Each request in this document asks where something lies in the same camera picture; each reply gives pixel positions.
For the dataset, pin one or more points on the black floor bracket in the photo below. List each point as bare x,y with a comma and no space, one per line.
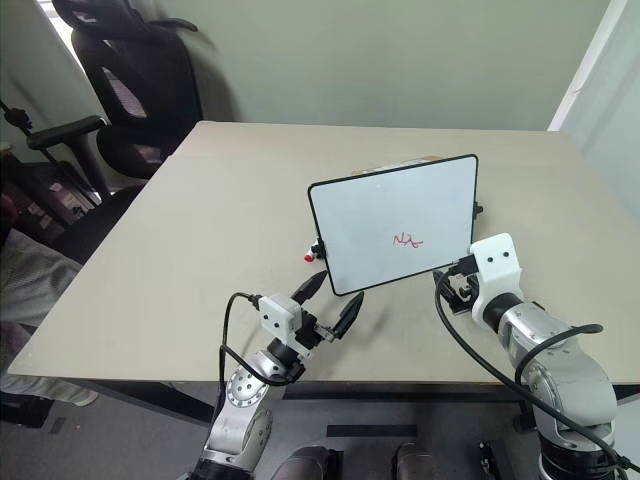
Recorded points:
490,460

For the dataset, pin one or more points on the black bag with labels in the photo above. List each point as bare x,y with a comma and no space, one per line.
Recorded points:
45,195

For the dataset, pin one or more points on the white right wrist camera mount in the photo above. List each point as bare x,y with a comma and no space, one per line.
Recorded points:
495,272

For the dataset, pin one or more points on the black table frame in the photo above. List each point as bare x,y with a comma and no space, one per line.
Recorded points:
350,392

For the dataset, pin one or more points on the white door frame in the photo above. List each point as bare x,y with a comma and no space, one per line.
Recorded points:
582,70

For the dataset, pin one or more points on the black whiteboard stand knob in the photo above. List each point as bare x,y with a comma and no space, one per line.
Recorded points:
477,209

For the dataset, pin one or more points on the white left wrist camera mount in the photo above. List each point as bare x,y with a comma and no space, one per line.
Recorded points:
278,314

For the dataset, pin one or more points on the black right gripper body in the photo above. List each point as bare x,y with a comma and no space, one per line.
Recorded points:
462,295

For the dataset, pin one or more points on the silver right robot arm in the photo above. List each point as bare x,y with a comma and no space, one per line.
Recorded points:
565,370

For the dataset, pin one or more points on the dark rounded robot foot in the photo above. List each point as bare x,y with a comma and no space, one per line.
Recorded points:
414,462
305,464

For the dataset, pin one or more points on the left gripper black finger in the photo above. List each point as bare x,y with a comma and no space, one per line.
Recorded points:
348,315
310,287

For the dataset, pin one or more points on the black tripod head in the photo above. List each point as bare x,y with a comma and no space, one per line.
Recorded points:
17,117

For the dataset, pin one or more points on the black mesh office chair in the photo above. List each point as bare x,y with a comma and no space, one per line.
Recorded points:
140,100

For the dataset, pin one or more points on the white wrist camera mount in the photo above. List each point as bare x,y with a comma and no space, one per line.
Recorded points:
278,314
495,272

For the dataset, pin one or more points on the black-framed small whiteboard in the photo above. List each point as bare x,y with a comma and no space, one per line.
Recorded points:
390,210

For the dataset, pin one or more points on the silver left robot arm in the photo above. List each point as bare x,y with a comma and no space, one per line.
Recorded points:
245,400

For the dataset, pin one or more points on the person's leg in grey trousers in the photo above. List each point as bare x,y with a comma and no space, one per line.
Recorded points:
30,280

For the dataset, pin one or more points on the brown whiteboard back support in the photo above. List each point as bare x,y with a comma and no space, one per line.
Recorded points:
395,164

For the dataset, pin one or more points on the red-capped whiteboard marker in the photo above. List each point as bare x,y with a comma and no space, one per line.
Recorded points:
314,250

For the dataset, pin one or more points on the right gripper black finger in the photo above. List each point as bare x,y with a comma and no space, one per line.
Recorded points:
439,282
464,262

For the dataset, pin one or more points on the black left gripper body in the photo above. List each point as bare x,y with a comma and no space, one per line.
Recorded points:
311,331

